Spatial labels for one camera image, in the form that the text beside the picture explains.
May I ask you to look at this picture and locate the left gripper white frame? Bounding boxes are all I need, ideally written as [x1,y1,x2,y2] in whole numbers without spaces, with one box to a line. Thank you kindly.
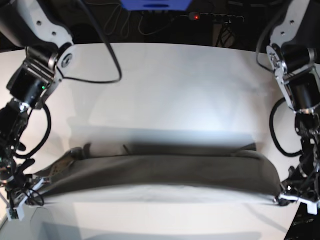
[273,167,320,215]

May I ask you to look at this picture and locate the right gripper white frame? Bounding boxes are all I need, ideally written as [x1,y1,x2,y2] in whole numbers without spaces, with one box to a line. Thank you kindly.
[4,175,50,222]

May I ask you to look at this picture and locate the beige t-shirt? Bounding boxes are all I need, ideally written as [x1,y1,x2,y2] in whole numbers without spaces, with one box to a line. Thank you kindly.
[34,145,282,205]

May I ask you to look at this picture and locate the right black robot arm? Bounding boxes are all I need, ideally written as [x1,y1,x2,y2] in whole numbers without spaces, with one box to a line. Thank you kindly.
[0,0,103,221]

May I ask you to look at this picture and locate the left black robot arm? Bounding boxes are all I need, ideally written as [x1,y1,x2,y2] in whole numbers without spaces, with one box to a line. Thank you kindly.
[255,0,320,215]

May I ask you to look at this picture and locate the grey box at corner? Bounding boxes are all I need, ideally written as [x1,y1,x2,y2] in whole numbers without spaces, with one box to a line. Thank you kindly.
[0,203,82,240]

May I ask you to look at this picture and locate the black power strip red light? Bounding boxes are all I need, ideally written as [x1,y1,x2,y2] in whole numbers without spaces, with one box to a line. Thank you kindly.
[188,12,245,25]

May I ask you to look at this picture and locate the black cables behind table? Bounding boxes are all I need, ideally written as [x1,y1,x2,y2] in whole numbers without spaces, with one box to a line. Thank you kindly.
[99,4,176,38]

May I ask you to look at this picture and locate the blue overhead mount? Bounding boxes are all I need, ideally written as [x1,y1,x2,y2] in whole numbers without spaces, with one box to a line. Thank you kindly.
[120,0,192,11]

